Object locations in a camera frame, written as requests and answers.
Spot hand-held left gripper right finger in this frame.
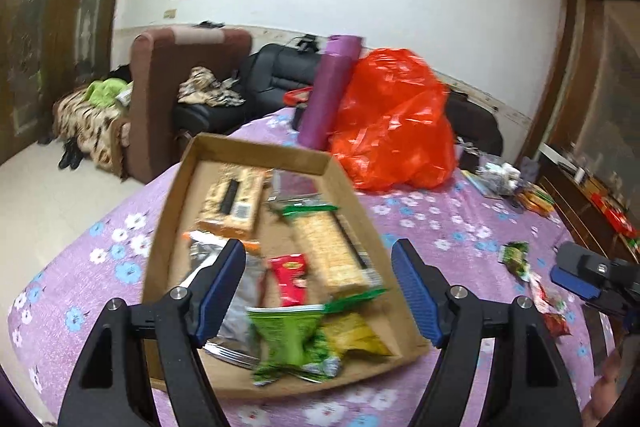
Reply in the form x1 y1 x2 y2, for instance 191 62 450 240
391 237 583 427

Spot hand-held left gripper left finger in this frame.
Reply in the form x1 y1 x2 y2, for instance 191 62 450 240
57 238 247 427

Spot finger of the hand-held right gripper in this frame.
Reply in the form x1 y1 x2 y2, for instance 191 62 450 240
550 242 603 303

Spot large silver foil snack packet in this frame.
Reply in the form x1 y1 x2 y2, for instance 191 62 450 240
187 239 268 370

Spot yellow green snack packet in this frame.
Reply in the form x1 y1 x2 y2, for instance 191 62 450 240
320 289 393 358

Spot shallow cardboard box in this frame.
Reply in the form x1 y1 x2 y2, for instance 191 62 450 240
141 133 432 400

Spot cracker packet with green ends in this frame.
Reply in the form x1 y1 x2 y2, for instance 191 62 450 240
282 202 386 295

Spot person's right hand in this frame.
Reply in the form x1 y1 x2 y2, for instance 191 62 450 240
582 347 631 423

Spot dark red snack packet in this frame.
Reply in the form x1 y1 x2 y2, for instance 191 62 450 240
542 312 572 338

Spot small green snack packet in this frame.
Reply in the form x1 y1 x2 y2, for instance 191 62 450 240
500 241 532 280

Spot red yellow box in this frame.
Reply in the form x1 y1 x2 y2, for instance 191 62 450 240
590 192 640 238

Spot dark wooden cabinet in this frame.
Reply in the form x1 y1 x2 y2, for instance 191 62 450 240
537 147 640 268

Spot yellow green flat packets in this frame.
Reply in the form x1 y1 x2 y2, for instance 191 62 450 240
517 184 556 215

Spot cracker packet with orange ends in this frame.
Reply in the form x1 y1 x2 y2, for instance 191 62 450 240
195 163 267 239

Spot purple floral tablecloth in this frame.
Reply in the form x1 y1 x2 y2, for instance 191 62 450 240
7 104 618 427

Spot light blue flat packet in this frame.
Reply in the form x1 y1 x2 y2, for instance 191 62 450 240
462 169 493 198

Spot pile of white wrapped candies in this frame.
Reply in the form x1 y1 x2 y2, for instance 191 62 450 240
477 162 523 198

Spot small silver foil snack packet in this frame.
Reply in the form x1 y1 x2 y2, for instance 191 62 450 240
271 169 326 202

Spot orange plastic bag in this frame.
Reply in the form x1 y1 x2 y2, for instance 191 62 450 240
327 48 458 192

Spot brown armchair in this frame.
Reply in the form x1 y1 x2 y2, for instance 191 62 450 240
122 26 253 182

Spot black shoes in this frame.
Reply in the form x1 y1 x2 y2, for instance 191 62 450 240
59 139 83 170

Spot leopard print cloth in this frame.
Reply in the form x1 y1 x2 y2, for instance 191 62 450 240
179 67 246 108

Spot brown patterned blanket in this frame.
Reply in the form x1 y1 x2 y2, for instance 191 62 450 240
52 84 133 172

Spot purple cylinder bottle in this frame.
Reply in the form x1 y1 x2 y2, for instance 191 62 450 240
298 34 362 151

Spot black leather sofa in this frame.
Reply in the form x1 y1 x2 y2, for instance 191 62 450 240
175 43 503 158

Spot bright green cloth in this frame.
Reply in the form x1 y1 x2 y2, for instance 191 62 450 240
87 78 128 105

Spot brown wooden wardrobe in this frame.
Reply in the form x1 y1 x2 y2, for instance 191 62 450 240
0 0 141 162

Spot wooden door frame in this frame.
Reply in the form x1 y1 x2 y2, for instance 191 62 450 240
520 0 640 168

